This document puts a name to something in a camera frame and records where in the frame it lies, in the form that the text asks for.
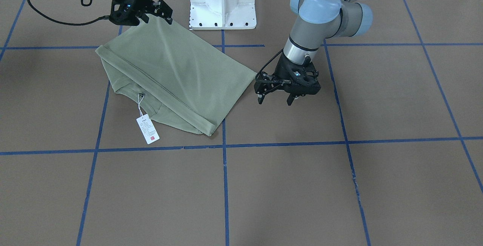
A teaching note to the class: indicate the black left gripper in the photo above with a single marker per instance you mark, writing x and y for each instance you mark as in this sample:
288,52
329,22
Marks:
280,73

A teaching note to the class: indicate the sage green long-sleeve shirt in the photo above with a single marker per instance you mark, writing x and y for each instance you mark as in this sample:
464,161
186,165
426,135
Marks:
180,80

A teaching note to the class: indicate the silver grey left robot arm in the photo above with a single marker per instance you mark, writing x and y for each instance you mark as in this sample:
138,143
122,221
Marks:
316,20

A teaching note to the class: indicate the white paper hang tag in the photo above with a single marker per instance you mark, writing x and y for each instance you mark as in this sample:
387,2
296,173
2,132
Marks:
147,128

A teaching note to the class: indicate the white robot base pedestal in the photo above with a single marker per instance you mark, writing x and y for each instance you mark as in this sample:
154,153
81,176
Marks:
214,15

